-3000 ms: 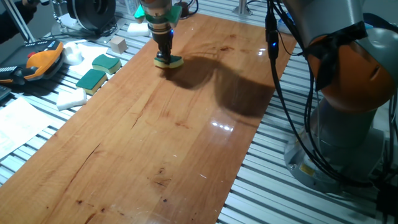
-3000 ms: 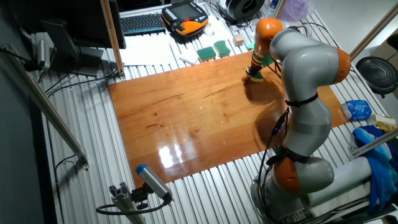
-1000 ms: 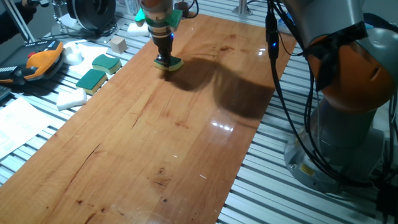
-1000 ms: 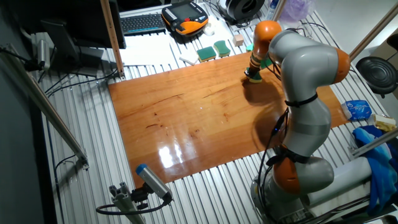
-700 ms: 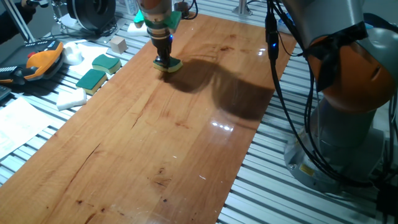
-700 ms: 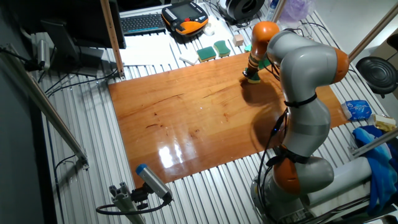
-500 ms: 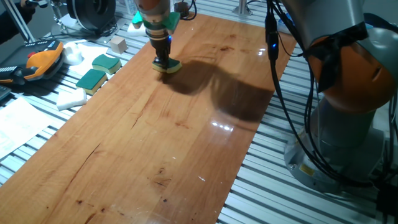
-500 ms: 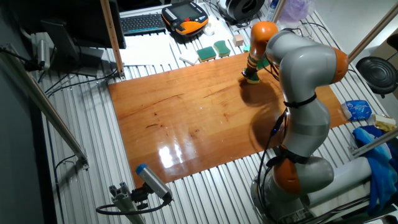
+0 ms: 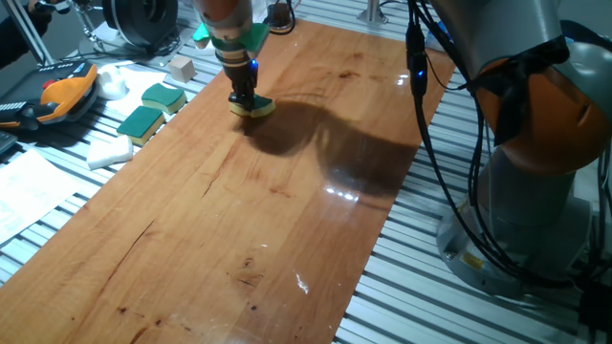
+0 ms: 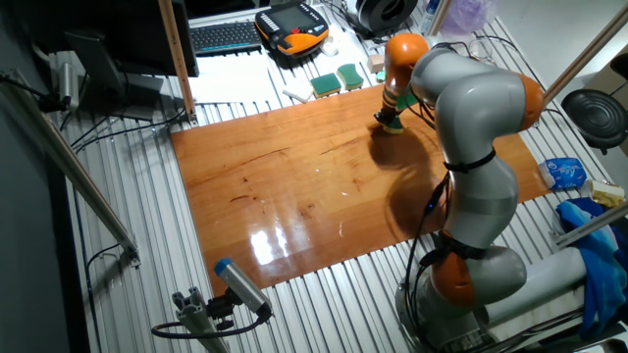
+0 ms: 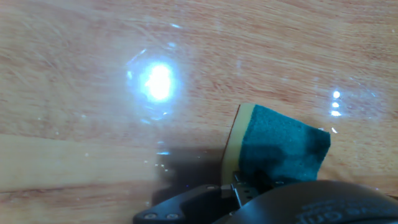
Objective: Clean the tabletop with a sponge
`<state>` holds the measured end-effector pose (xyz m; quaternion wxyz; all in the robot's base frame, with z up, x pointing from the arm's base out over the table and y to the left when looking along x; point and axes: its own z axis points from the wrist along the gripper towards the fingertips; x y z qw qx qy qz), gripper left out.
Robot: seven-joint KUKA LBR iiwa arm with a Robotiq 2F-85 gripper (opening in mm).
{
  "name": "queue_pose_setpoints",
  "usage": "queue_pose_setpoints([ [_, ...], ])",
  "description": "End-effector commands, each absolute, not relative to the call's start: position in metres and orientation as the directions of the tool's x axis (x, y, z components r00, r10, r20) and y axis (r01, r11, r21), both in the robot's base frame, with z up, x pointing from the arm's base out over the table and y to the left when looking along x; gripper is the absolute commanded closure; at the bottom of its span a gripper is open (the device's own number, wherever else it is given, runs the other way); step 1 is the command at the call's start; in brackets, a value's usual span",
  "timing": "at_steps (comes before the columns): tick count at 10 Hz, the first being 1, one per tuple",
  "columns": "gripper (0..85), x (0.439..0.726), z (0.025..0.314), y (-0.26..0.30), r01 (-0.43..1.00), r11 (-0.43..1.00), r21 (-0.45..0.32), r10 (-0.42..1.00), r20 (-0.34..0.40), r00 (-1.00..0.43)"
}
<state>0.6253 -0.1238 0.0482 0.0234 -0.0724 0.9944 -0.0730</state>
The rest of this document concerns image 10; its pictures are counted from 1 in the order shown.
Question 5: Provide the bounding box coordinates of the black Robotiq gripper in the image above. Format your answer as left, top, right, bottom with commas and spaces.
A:
373, 107, 401, 126

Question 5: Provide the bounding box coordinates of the wavy green yellow sponge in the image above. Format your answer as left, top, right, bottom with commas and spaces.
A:
336, 63, 365, 92

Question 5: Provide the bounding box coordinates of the small wooden cube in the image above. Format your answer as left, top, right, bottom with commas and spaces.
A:
366, 52, 387, 75

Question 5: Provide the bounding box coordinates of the white foam block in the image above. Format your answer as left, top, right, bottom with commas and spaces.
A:
283, 80, 315, 104

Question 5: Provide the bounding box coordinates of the glass cup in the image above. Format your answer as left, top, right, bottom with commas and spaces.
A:
468, 37, 495, 64

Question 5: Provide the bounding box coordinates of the glossy wooden board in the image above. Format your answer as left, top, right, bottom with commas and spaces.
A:
170, 83, 550, 298

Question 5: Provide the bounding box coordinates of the purple plastic bag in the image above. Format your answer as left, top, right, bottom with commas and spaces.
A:
441, 0, 499, 35

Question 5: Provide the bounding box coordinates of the orange black teach pendant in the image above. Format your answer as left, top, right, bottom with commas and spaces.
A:
253, 0, 331, 59

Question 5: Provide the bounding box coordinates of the white paper sheet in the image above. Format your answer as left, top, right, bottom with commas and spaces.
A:
188, 48, 290, 105

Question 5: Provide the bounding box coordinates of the blue tissue packet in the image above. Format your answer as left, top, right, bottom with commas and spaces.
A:
538, 156, 589, 191

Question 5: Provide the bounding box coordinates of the black computer keyboard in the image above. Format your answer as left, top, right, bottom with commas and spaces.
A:
188, 20, 264, 56

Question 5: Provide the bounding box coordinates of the black round stool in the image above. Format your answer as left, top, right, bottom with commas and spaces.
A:
560, 87, 628, 151

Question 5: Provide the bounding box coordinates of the yellow white packet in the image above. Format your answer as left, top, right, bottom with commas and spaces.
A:
587, 178, 627, 209

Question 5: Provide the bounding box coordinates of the blue cloth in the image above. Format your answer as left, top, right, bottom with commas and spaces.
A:
555, 196, 628, 339

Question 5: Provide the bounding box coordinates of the black computer monitor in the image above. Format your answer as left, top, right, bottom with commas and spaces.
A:
22, 0, 200, 122

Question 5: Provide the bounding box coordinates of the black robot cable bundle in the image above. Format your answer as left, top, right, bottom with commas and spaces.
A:
401, 41, 497, 353

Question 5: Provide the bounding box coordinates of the aluminium frame bar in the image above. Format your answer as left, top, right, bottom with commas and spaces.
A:
551, 201, 628, 248
0, 68, 142, 269
542, 3, 628, 107
431, 0, 453, 28

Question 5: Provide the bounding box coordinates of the tan frame post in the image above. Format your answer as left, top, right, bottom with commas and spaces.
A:
157, 0, 198, 126

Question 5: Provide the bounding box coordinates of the silver camera with blue cap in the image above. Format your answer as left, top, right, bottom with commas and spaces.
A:
213, 257, 274, 320

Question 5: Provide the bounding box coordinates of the short aluminium profile mount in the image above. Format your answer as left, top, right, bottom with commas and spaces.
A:
171, 286, 232, 353

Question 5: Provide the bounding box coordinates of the black camera cable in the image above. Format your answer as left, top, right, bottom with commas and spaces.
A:
150, 303, 274, 340

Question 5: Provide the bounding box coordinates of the silver depth camera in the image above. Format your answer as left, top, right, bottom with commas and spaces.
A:
57, 62, 81, 110

